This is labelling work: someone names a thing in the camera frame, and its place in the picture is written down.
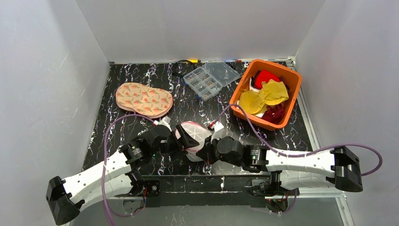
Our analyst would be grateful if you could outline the floral mesh laundry bag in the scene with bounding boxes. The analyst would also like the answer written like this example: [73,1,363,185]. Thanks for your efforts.
[116,82,174,119]

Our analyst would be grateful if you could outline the orange plastic bin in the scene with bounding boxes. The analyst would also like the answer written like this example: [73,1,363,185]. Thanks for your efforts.
[230,59,302,131]

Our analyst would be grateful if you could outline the clear plastic screw organizer box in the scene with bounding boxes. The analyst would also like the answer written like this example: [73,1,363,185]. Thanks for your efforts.
[183,61,242,101]

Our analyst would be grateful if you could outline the red bra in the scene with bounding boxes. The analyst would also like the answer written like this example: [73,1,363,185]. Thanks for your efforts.
[250,70,280,89]

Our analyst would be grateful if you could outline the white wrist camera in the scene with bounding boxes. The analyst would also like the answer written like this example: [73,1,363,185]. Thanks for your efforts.
[153,116,172,131]
[209,121,224,142]

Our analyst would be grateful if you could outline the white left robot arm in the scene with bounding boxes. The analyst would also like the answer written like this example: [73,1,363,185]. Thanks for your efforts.
[46,124,204,226]

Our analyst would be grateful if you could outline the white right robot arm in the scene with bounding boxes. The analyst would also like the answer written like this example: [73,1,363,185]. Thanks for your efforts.
[196,137,363,193]

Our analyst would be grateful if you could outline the black coiled cable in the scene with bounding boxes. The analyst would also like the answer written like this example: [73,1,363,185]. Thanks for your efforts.
[171,59,198,78]

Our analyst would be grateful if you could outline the dark red lace garment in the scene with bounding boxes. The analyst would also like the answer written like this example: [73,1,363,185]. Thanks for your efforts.
[261,103,286,124]

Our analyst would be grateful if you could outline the aluminium table frame rail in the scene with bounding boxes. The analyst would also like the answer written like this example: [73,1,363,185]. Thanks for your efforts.
[287,56,356,226]

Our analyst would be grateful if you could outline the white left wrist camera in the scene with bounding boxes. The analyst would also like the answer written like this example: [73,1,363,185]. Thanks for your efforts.
[153,116,172,131]

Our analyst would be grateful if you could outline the yellow bra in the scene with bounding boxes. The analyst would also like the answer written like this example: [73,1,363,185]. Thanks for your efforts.
[243,81,289,115]

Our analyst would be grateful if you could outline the white round mesh laundry bag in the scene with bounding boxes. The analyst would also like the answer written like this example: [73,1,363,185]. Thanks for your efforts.
[181,121,211,162]

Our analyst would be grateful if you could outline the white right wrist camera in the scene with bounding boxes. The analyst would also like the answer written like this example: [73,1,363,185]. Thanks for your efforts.
[209,121,224,142]

